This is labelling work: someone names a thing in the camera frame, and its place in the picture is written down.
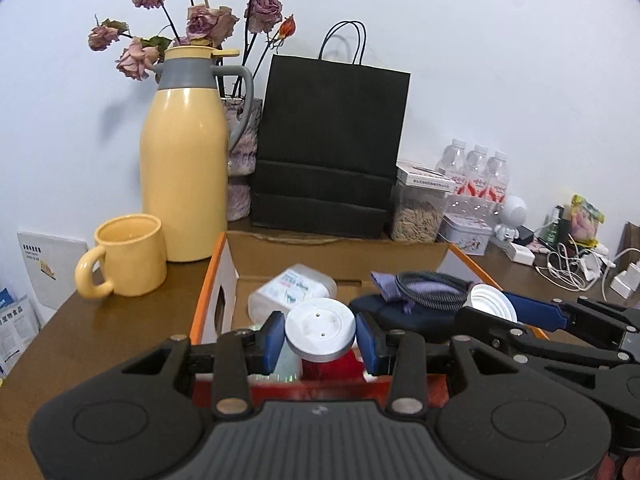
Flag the black paper bag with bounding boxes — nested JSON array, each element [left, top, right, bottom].
[[250, 21, 412, 240]]

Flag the yellow thermos jug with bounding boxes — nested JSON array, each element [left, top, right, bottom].
[[139, 46, 256, 263]]

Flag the white flat box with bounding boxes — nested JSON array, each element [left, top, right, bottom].
[[396, 160, 457, 192]]

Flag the yellow mug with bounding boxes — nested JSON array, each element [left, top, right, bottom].
[[75, 214, 168, 301]]

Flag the white round lid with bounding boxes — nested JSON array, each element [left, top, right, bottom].
[[286, 298, 357, 362]]

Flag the white plastic cap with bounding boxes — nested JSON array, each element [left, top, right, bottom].
[[462, 284, 518, 323]]

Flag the printed paper packet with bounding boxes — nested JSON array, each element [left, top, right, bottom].
[[0, 287, 41, 381]]

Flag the red orange cardboard box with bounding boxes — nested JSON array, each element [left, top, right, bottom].
[[189, 230, 551, 411]]

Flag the water bottle red label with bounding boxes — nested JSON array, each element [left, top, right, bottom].
[[484, 150, 511, 211], [434, 138, 468, 211], [464, 144, 491, 211]]

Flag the purple cloth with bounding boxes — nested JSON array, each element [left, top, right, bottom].
[[370, 270, 468, 313]]

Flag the white plug adapter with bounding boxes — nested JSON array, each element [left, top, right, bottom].
[[610, 262, 640, 298]]

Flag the dried rose bouquet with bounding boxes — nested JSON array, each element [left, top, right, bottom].
[[88, 0, 298, 82]]

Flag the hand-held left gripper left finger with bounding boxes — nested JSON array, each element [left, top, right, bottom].
[[121, 311, 287, 416]]

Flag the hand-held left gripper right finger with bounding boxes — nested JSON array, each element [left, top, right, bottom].
[[355, 311, 517, 416]]

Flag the white robot toy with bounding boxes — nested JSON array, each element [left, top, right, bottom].
[[492, 195, 530, 241]]

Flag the white charger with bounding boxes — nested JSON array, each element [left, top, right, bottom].
[[505, 242, 537, 265]]

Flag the white cable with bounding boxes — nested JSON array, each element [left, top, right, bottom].
[[534, 240, 621, 292]]

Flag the grey printed tin box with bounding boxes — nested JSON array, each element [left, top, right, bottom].
[[437, 212, 493, 257]]

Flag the pink fuzzy vase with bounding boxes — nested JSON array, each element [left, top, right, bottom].
[[220, 96, 264, 222]]

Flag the grey braided cable coil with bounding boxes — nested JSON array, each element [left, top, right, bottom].
[[393, 270, 471, 311]]

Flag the dark zip pouch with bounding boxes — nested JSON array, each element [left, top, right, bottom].
[[348, 292, 473, 346]]

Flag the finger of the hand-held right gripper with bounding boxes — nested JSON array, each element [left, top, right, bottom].
[[500, 290, 640, 335], [456, 304, 628, 367]]

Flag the small green bottle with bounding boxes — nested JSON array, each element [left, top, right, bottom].
[[542, 207, 566, 241]]

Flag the colourful snack packet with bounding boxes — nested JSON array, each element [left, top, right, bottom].
[[570, 194, 606, 241]]

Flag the clear container of seeds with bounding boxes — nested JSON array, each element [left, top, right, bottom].
[[390, 182, 448, 242]]

